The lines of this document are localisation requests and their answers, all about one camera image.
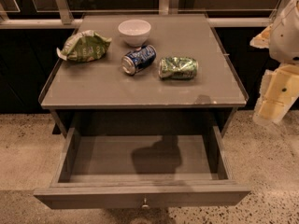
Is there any grey cabinet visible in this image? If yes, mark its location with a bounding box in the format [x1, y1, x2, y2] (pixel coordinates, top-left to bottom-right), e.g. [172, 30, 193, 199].
[37, 13, 249, 138]

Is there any metal window frame rail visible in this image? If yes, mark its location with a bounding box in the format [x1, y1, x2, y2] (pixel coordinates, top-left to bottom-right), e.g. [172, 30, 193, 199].
[0, 0, 299, 30]

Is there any crushed green can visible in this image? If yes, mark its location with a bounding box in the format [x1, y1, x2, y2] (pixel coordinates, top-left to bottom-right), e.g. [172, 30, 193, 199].
[158, 57, 198, 79]

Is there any white ceramic bowl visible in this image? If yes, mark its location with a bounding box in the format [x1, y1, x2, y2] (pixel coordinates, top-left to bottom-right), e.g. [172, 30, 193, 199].
[118, 19, 151, 47]

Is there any green chip bag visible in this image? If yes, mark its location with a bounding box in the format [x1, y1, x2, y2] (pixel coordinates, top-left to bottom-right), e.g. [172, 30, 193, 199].
[56, 30, 112, 63]

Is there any metal drawer knob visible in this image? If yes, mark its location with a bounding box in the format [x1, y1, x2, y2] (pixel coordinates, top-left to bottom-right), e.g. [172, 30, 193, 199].
[141, 198, 150, 210]

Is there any blue soda can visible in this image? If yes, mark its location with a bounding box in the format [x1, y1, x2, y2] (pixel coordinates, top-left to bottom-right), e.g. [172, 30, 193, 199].
[121, 45, 156, 76]

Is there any open grey top drawer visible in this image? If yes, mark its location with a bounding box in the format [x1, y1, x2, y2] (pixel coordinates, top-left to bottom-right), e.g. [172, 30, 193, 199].
[34, 126, 250, 209]

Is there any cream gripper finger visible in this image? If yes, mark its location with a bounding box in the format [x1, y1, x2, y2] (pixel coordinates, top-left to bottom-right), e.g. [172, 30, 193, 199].
[253, 63, 299, 126]
[249, 25, 272, 49]

